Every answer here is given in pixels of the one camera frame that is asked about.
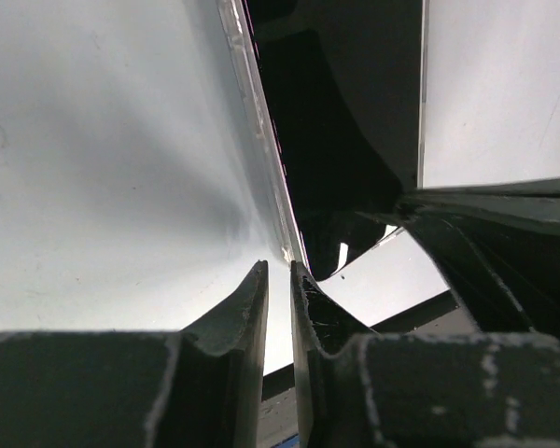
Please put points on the clear magsafe phone case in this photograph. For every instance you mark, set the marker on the clear magsafe phone case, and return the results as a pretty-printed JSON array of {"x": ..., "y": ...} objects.
[{"x": 256, "y": 116}]

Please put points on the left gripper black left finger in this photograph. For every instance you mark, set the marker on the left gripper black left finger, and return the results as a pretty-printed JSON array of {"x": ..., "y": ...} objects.
[{"x": 197, "y": 387}]

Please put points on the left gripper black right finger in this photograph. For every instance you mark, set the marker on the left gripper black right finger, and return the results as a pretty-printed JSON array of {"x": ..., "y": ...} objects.
[{"x": 419, "y": 390}]

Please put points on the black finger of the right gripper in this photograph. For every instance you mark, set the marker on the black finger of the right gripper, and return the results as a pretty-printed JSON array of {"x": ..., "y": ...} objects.
[{"x": 497, "y": 247}]

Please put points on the black smartphone blue edge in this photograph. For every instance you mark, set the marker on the black smartphone blue edge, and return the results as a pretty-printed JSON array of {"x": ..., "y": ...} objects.
[{"x": 345, "y": 116}]

